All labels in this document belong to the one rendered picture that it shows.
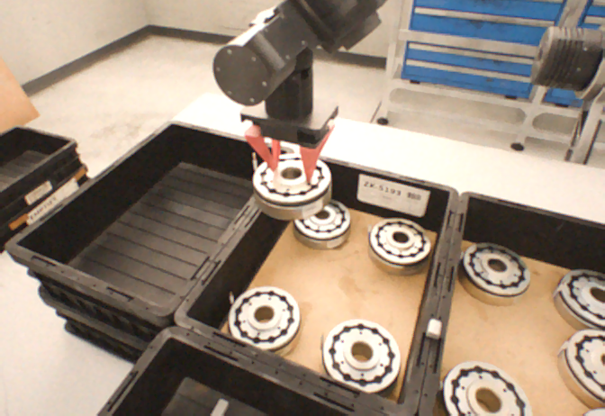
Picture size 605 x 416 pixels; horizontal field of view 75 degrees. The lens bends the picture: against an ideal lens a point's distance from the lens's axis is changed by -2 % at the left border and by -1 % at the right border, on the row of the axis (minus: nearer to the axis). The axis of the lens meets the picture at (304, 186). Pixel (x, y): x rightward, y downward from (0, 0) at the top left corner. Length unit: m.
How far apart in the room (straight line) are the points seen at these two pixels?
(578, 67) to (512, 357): 0.98
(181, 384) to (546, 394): 0.47
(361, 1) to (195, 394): 0.50
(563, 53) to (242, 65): 1.18
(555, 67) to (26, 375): 1.47
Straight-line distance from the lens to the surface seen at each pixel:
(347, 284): 0.67
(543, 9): 2.43
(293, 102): 0.44
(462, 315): 0.68
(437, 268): 0.60
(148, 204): 0.85
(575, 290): 0.74
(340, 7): 0.38
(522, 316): 0.71
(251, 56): 0.35
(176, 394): 0.60
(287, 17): 0.38
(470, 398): 0.57
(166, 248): 0.76
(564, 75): 1.46
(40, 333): 0.90
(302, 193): 0.51
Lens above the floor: 1.37
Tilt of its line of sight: 40 degrees down
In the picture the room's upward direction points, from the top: straight up
